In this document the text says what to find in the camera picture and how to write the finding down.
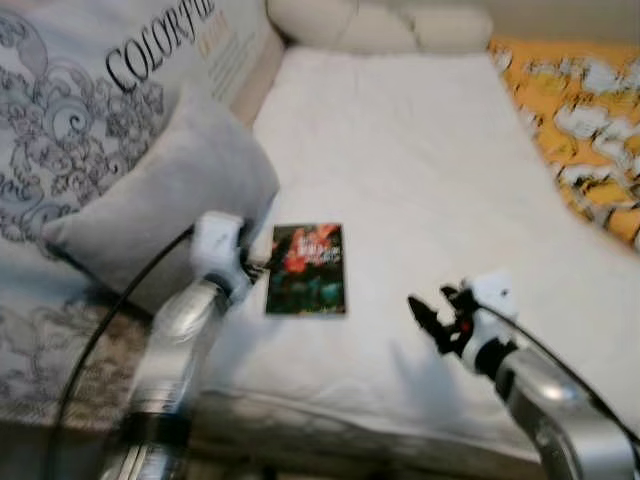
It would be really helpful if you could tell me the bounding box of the cream twisted bolster cushion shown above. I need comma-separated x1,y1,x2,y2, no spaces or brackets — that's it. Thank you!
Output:
265,0,495,57

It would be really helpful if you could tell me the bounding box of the white quilted mattress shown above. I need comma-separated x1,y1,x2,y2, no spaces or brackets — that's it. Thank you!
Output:
190,45,640,467

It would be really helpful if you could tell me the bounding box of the yellow cartoon print blanket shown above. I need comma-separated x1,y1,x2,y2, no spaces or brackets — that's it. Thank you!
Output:
488,38,640,247

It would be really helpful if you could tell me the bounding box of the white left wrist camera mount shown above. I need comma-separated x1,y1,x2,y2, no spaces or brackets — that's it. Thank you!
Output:
190,211,252,287

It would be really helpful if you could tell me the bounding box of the grey printed headboard cushion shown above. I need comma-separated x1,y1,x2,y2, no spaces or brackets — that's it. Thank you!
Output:
0,0,287,433

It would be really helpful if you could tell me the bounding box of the grey plush pillow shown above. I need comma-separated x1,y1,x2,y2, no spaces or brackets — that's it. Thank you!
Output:
42,80,282,317

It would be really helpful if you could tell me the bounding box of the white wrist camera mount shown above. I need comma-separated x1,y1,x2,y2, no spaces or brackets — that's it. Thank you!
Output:
464,271,519,347
190,211,252,287

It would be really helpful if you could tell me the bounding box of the dark red green book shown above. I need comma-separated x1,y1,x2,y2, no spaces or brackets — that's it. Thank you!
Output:
264,222,349,319

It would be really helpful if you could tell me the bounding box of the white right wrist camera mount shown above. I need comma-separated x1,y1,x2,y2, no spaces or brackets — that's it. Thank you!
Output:
464,271,519,347

